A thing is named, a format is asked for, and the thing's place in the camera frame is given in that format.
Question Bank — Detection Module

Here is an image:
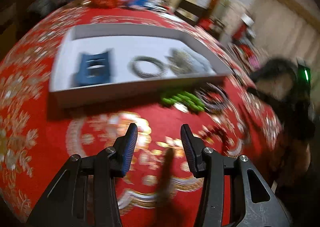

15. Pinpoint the chair with dark jacket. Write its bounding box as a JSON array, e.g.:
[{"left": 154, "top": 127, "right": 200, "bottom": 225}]
[{"left": 249, "top": 58, "right": 300, "bottom": 98}]

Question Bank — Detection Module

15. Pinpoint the red floral tablecloth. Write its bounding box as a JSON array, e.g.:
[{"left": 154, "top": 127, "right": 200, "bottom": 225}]
[{"left": 0, "top": 5, "right": 287, "bottom": 227}]

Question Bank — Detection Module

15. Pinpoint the dark wooden chair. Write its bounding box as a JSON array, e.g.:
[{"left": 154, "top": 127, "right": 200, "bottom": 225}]
[{"left": 174, "top": 0, "right": 208, "bottom": 27}]

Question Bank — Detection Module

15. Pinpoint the blue plastic bag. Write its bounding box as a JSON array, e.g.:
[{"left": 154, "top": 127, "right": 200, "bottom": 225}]
[{"left": 124, "top": 0, "right": 151, "bottom": 10}]

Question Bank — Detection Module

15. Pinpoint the white shallow cardboard box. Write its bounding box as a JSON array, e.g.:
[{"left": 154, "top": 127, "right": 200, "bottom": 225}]
[{"left": 48, "top": 23, "right": 232, "bottom": 116}]

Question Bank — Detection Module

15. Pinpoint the beige curtain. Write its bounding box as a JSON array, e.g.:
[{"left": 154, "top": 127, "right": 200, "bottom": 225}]
[{"left": 246, "top": 0, "right": 312, "bottom": 64}]

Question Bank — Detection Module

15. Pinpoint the small silver spiral bracelet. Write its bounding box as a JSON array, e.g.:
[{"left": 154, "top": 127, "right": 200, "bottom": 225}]
[{"left": 167, "top": 48, "right": 196, "bottom": 76}]

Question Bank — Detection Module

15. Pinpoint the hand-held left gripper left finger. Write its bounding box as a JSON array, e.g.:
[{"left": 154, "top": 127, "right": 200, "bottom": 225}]
[{"left": 27, "top": 123, "right": 138, "bottom": 227}]

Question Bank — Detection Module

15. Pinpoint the green bead bracelet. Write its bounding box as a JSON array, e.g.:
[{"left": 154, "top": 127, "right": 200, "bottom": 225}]
[{"left": 161, "top": 90, "right": 206, "bottom": 113}]

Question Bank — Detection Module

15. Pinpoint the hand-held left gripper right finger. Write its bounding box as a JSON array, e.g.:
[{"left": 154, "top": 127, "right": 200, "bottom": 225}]
[{"left": 180, "top": 124, "right": 293, "bottom": 227}]

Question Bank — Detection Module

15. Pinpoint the black plastic bag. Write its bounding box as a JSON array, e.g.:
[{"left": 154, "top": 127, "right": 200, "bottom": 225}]
[{"left": 27, "top": 0, "right": 59, "bottom": 18}]

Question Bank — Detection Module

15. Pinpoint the light blue fluffy scrunchie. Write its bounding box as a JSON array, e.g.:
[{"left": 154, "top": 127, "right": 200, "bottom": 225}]
[{"left": 195, "top": 55, "right": 217, "bottom": 74}]

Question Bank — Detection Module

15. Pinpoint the blue plastic clip holder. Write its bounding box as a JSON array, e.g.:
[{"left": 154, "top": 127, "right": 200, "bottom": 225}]
[{"left": 72, "top": 49, "right": 113, "bottom": 87}]

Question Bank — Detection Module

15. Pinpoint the red bead bracelet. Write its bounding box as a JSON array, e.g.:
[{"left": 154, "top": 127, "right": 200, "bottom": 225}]
[{"left": 200, "top": 125, "right": 242, "bottom": 151}]

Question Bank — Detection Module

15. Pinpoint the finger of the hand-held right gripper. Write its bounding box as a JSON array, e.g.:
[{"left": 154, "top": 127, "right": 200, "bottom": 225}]
[{"left": 246, "top": 87, "right": 288, "bottom": 118}]

